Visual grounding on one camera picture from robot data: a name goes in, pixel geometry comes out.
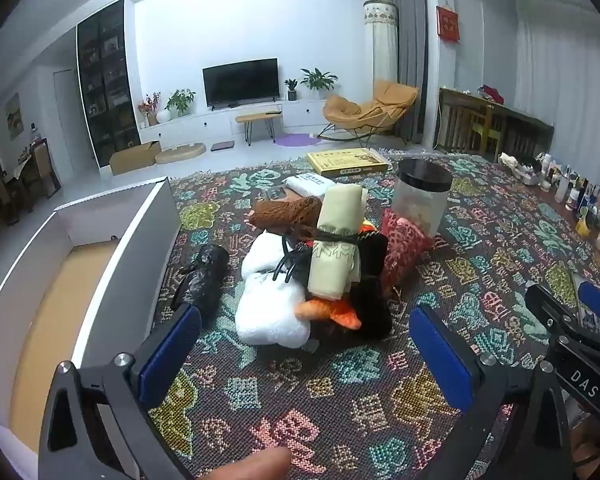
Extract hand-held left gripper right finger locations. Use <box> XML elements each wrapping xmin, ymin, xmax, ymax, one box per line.
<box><xmin>409</xmin><ymin>304</ymin><xmax>576</xmax><ymax>480</ymax></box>

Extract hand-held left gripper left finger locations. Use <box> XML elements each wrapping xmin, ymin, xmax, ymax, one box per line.
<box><xmin>39</xmin><ymin>304</ymin><xmax>203</xmax><ymax>480</ymax></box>

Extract black garbage bag roll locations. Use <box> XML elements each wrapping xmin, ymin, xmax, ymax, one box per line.
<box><xmin>171</xmin><ymin>244</ymin><xmax>230</xmax><ymax>328</ymax></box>

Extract black headband bundle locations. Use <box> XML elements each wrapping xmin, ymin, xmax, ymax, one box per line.
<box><xmin>274</xmin><ymin>225</ymin><xmax>395</xmax><ymax>342</ymax></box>

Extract white plush toy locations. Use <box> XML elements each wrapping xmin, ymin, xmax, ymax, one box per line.
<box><xmin>236</xmin><ymin>230</ymin><xmax>313</xmax><ymax>350</ymax></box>

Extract white storage box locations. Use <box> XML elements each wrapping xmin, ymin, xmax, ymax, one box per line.
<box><xmin>0</xmin><ymin>176</ymin><xmax>183</xmax><ymax>463</ymax></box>

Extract red patterned pouch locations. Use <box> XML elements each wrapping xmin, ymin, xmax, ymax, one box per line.
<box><xmin>380</xmin><ymin>209</ymin><xmax>436</xmax><ymax>286</ymax></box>

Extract orange fish plush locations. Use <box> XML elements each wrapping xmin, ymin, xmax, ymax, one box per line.
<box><xmin>295</xmin><ymin>220</ymin><xmax>381</xmax><ymax>331</ymax></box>

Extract beige cloth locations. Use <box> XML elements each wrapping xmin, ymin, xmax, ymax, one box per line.
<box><xmin>307</xmin><ymin>183</ymin><xmax>368</xmax><ymax>301</ymax></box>

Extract brown knitted scarf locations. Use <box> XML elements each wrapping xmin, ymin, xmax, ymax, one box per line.
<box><xmin>250</xmin><ymin>195</ymin><xmax>326</xmax><ymax>233</ymax></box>

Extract person's left hand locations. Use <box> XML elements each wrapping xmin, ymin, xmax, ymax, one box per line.
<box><xmin>215</xmin><ymin>446</ymin><xmax>293</xmax><ymax>480</ymax></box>

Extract row of small bottles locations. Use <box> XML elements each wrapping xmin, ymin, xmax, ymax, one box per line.
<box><xmin>497</xmin><ymin>152</ymin><xmax>600</xmax><ymax>261</ymax></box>

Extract colourful patterned woven blanket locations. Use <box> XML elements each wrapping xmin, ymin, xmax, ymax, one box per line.
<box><xmin>145</xmin><ymin>147</ymin><xmax>600</xmax><ymax>480</ymax></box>

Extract clear jar with black lid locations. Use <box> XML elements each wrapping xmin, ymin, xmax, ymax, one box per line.
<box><xmin>391</xmin><ymin>157</ymin><xmax>453</xmax><ymax>238</ymax></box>

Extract dark wooden desk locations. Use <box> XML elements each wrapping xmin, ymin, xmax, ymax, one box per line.
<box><xmin>437</xmin><ymin>86</ymin><xmax>555</xmax><ymax>163</ymax></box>

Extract wooden chair with yellow seat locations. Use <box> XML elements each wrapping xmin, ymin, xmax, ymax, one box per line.
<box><xmin>467</xmin><ymin>105</ymin><xmax>506</xmax><ymax>156</ymax></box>

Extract cardboard box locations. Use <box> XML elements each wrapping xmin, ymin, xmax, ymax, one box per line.
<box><xmin>109</xmin><ymin>140</ymin><xmax>162</xmax><ymax>176</ymax></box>

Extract beige round cushion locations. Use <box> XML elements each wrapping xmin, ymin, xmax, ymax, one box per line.
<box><xmin>155</xmin><ymin>142</ymin><xmax>207</xmax><ymax>165</ymax></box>

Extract yellow flat box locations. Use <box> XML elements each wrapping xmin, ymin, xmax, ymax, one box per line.
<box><xmin>306</xmin><ymin>148</ymin><xmax>392</xmax><ymax>177</ymax></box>

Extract white packet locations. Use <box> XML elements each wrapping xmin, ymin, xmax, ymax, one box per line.
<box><xmin>283</xmin><ymin>173</ymin><xmax>338</xmax><ymax>196</ymax></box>

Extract white sheer curtain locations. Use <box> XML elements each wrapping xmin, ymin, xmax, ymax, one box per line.
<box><xmin>515</xmin><ymin>0</ymin><xmax>600</xmax><ymax>201</ymax></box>

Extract wooden dining chair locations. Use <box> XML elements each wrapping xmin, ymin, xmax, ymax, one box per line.
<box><xmin>17</xmin><ymin>137</ymin><xmax>62</xmax><ymax>201</ymax></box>

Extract white television cabinet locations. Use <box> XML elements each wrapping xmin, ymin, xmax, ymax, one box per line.
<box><xmin>140</xmin><ymin>97</ymin><xmax>341</xmax><ymax>148</ymax></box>

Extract purple round mat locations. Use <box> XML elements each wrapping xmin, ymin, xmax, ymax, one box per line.
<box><xmin>272</xmin><ymin>132</ymin><xmax>313</xmax><ymax>148</ymax></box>

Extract red flowers in vase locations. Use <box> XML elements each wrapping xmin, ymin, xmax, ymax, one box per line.
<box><xmin>138</xmin><ymin>92</ymin><xmax>162</xmax><ymax>127</ymax></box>

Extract small wooden side table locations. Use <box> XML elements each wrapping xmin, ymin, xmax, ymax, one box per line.
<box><xmin>235</xmin><ymin>110</ymin><xmax>283</xmax><ymax>146</ymax></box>

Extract green potted plant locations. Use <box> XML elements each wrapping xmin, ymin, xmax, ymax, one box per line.
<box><xmin>165</xmin><ymin>88</ymin><xmax>197</xmax><ymax>118</ymax></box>

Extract tan rocking chair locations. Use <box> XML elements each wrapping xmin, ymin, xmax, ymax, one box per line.
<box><xmin>317</xmin><ymin>80</ymin><xmax>421</xmax><ymax>143</ymax></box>

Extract white door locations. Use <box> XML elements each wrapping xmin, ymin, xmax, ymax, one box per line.
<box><xmin>52</xmin><ymin>69</ymin><xmax>79</xmax><ymax>171</ymax></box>

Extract black display cabinet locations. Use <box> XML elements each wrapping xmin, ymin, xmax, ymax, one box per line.
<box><xmin>76</xmin><ymin>0</ymin><xmax>142</xmax><ymax>167</ymax></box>

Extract black television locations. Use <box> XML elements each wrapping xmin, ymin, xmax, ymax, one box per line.
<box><xmin>202</xmin><ymin>58</ymin><xmax>281</xmax><ymax>108</ymax></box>

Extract covered standing air conditioner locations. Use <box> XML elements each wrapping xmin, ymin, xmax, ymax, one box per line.
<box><xmin>363</xmin><ymin>0</ymin><xmax>400</xmax><ymax>136</ymax></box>

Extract large leafy potted plant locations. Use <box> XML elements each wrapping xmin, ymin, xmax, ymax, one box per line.
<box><xmin>300</xmin><ymin>67</ymin><xmax>339</xmax><ymax>100</ymax></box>

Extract grey curtain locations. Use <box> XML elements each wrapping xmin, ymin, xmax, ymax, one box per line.
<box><xmin>380</xmin><ymin>0</ymin><xmax>428</xmax><ymax>143</ymax></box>

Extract framed wall painting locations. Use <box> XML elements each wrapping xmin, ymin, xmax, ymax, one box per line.
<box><xmin>5</xmin><ymin>92</ymin><xmax>25</xmax><ymax>140</ymax></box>

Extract red wall hanging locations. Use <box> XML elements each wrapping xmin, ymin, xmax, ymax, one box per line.
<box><xmin>436</xmin><ymin>6</ymin><xmax>461</xmax><ymax>43</ymax></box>

